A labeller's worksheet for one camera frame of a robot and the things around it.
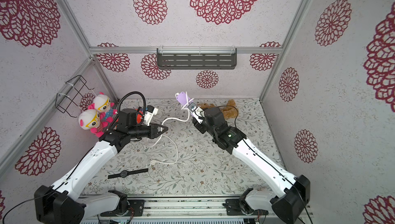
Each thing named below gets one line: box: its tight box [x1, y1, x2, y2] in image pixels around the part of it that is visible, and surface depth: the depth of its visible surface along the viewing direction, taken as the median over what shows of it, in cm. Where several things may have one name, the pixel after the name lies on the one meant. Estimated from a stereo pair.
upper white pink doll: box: [87, 91, 118, 123], surface depth 96 cm
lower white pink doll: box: [78, 108, 104, 138], surface depth 87 cm
